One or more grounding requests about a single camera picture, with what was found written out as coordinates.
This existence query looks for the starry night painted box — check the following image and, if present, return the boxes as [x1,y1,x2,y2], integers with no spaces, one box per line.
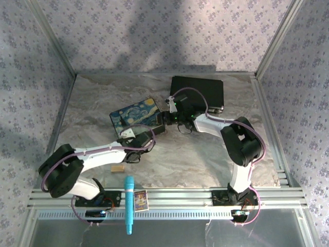
[109,97,166,140]

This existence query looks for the black hard case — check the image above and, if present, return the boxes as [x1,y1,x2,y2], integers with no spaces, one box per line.
[169,75,225,114]

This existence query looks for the small picture card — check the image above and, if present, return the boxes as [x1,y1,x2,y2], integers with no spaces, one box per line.
[134,189,150,213]

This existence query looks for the blue marker pen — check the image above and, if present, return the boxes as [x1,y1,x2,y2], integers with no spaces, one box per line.
[124,175,135,235]

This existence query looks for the black left electronics module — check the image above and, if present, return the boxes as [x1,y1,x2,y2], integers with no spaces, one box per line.
[85,209,107,223]

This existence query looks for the black electronics module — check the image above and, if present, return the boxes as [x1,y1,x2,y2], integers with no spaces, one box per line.
[231,208,250,223]
[85,209,107,223]

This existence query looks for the grey metal sheet panel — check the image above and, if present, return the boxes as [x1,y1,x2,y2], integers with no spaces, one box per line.
[30,218,309,247]

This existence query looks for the black right electronics module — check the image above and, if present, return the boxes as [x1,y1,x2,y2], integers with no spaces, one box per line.
[231,208,250,223]

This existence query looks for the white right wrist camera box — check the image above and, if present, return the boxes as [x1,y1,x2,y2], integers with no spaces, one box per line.
[165,96,178,113]

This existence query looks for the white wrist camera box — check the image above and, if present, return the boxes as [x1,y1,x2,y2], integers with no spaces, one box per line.
[165,96,178,113]
[120,128,136,139]

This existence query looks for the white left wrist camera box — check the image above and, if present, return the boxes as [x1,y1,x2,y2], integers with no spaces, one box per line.
[120,128,136,139]

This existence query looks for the thin black wire loop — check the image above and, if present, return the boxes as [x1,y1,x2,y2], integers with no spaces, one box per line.
[176,122,194,135]

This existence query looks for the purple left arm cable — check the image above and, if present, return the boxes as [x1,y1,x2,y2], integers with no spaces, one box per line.
[41,124,156,227]

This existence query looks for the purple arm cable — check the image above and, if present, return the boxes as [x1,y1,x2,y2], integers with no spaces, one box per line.
[171,87,266,227]
[41,124,156,227]

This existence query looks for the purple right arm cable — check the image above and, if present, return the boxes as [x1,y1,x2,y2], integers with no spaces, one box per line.
[171,87,266,227]

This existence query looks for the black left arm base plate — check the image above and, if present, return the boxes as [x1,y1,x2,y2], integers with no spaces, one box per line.
[75,190,122,208]

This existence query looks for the aluminium front frame rail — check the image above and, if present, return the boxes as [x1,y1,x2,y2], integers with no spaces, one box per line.
[26,186,308,208]

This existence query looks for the slotted grey cable duct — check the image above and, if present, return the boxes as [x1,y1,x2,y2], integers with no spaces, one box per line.
[37,208,302,221]

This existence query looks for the aluminium left side rail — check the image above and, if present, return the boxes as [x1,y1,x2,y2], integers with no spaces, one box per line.
[34,73,78,189]

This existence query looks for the aluminium right side rail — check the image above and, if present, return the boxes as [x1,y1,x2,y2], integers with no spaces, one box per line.
[250,73,293,189]

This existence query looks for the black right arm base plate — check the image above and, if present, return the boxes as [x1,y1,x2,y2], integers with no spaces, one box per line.
[212,189,259,207]

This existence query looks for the aluminium right corner post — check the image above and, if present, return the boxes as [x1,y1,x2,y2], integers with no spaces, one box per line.
[255,0,306,79]

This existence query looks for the aluminium corner post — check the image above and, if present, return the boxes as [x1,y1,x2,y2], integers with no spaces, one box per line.
[26,0,78,76]
[255,0,306,79]

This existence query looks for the aluminium left corner post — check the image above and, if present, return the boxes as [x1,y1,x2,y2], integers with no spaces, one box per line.
[26,0,78,76]

